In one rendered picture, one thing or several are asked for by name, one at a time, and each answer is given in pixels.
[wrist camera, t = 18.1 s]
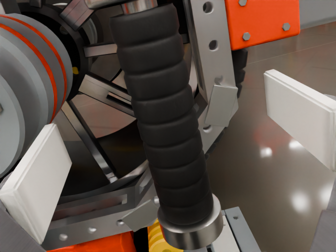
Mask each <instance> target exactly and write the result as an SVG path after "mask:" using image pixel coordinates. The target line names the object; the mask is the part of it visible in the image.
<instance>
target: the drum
mask: <svg viewBox="0 0 336 252"><path fill-rule="evenodd" d="M72 84H73V68H72V63H71V59H70V57H69V54H68V52H67V50H66V48H65V46H64V45H63V43H62V42H61V41H60V39H59V38H58V37H57V36H56V35H55V34H54V33H53V32H52V31H51V30H50V29H49V28H48V27H46V26H45V25H44V24H42V23H41V22H39V21H37V20H35V19H33V18H31V17H28V16H25V15H22V14H18V13H10V14H1V13H0V178H2V177H3V176H4V175H5V174H6V173H7V172H9V170H10V169H11V168H12V167H13V166H14V165H15V163H16V162H17V161H18V160H19V159H21V158H22V157H24V155H25V154H26V152H27V151H28V150H29V148H30V147H31V145H32V144H33V142H34V141H35V139H36V138H37V136H38V135H39V134H40V132H41V131H42V129H43V128H44V126H45V125H49V124H51V123H52V121H53V119H54V118H55V117H56V115H57V114H58V112H59V111H60V109H61V108H62V106H63V104H64V102H65V101H66V99H67V98H68V96H69V94H70V91H71V88H72Z"/></svg>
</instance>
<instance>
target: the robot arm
mask: <svg viewBox="0 0 336 252"><path fill-rule="evenodd" d="M263 75H264V86H265V96H266V107H267V115H268V116H269V117H270V118H271V119H272V120H274V121H275V122H276V123H277V124H278V125H279V126H280V127H282V128H283V129H284V130H285V131H286V132H287V133H288V134H290V135H291V136H292V137H293V138H294V139H295V140H296V141H298V142H299V143H300V144H301V145H302V146H303V147H304V148H306V149H307V150H308V151H309V152H310V153H311V154H312V155H314V156H315V157H316V158H317V159H318V160H319V161H320V162H322V163H323V164H324V165H325V166H326V167H327V168H328V169H330V170H331V171H333V172H335V171H336V96H333V95H328V94H321V93H319V92H318V91H316V90H314V89H312V88H310V87H308V86H306V85H304V84H302V83H300V82H298V81H296V80H294V79H292V78H290V77H288V76H286V75H284V74H282V73H280V72H278V71H276V70H274V69H272V70H268V71H265V73H264V74H263ZM71 165H72V161H71V159H70V156H69V154H68V151H67V149H66V147H65V144H64V142H63V139H62V137H61V134H60V132H59V129H58V127H57V125H56V124H54V123H51V124H47V125H45V126H44V128H43V129H42V130H41V132H40V133H39V135H38V136H37V138H36V139H35V141H34V142H33V143H32V145H31V146H30V148H29V149H28V151H27V152H26V154H25V155H24V157H23V158H22V159H21V161H20V162H19V164H18V165H17V167H16V168H15V170H14V171H12V172H11V173H10V174H9V175H7V176H6V177H5V178H4V179H3V181H2V182H1V183H0V252H46V251H45V250H44V249H43V248H42V247H41V246H40V245H41V244H42V242H43V241H44V238H45V236H46V233H47V230H48V228H49V225H50V222H51V219H52V217H53V214H54V211H55V209H56V206H57V203H58V200H59V198H60V195H61V192H62V190H63V187H64V184H65V181H66V179H67V176H68V173H69V171H70V168H71ZM309 252H336V176H335V180H334V183H333V187H332V190H331V194H330V198H329V201H328V205H327V208H326V209H323V210H322V211H321V213H320V217H319V220H318V223H317V227H316V230H315V233H314V237H313V240H312V244H311V247H310V250H309Z"/></svg>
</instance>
